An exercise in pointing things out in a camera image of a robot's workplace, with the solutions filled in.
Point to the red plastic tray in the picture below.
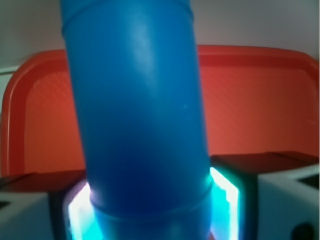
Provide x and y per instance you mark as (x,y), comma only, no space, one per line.
(255,100)

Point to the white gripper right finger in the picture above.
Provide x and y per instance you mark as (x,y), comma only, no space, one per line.
(286,206)

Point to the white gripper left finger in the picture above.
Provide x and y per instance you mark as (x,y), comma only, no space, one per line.
(47,215)

